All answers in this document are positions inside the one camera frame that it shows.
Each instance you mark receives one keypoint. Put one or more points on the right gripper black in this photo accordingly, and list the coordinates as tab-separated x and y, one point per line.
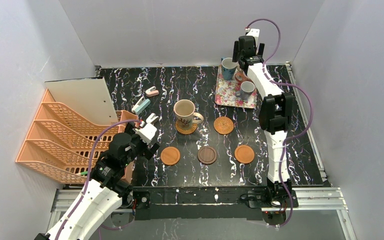
261	49

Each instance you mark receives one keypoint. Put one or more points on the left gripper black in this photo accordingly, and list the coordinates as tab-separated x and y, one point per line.
143	143

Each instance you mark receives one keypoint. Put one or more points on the light wooden coaster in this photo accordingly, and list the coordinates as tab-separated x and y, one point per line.
244	154
170	156

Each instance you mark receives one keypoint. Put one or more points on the woven rattan coaster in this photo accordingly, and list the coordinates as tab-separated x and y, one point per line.
223	125
185	131

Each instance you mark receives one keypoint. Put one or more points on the beige mug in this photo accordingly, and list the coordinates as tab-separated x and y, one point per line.
186	115

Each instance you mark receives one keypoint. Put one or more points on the dark walnut wooden coaster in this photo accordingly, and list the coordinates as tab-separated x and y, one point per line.
207	155

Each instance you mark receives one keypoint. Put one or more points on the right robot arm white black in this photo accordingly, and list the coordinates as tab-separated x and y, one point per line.
275	114

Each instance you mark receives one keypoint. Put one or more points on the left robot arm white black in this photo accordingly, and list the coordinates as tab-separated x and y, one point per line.
104	190

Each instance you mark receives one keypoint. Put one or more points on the blue mug white inside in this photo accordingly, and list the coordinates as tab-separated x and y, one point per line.
228	68

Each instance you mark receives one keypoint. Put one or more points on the pink floral mug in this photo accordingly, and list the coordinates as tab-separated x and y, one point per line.
241	77

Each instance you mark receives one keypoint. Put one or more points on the small grey heart mug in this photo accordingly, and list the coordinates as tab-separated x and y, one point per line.
246	90

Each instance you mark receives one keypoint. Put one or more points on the blue white stapler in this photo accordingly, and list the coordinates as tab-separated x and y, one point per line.
140	105

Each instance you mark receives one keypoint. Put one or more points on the pink mini stapler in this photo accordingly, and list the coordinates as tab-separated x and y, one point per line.
152	91

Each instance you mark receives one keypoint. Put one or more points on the white folder board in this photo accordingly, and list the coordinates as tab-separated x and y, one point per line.
89	97

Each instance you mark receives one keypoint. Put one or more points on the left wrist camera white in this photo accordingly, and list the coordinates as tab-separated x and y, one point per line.
147	133

